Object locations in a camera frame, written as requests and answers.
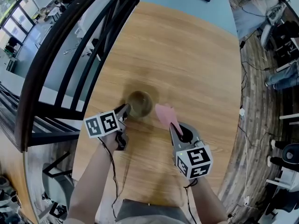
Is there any white floor cable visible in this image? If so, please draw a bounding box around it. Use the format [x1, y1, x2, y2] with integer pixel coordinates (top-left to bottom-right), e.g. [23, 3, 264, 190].
[237, 115, 259, 211]

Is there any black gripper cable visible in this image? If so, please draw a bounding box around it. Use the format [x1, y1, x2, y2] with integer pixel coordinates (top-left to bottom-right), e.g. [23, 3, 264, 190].
[98, 136, 120, 220]
[183, 178, 199, 224]

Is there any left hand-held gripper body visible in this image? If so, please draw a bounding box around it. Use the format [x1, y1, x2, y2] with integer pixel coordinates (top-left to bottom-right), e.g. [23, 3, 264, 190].
[84, 105, 130, 151]

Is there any black floor cable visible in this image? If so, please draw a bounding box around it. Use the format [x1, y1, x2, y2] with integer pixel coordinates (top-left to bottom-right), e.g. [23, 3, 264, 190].
[239, 27, 271, 109]

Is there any pink cloth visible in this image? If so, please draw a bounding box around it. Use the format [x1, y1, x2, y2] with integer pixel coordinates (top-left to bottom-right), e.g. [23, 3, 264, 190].
[155, 103, 184, 135]

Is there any person's grey clothing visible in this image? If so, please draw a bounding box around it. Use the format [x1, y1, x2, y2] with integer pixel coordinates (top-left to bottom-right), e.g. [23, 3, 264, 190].
[94, 198, 228, 224]

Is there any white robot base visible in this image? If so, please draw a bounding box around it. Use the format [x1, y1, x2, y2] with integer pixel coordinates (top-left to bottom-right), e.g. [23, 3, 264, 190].
[265, 166, 299, 193]

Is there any person's right forearm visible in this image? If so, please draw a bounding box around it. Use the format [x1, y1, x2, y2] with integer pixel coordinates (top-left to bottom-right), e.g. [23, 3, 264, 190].
[185, 175, 228, 224]

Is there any person's left forearm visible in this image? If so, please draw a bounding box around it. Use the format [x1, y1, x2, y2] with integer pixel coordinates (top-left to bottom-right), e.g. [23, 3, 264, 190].
[66, 134, 119, 224]

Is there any black office chair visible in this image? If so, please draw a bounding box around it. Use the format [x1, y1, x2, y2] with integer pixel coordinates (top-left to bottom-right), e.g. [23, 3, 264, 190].
[265, 143, 299, 219]

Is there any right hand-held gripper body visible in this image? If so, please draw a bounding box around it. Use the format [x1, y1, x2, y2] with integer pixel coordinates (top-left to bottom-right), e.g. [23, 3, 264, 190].
[169, 122, 214, 180]

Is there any grey chair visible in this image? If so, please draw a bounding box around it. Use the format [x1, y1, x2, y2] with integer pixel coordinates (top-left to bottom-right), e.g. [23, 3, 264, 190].
[41, 151, 75, 211]

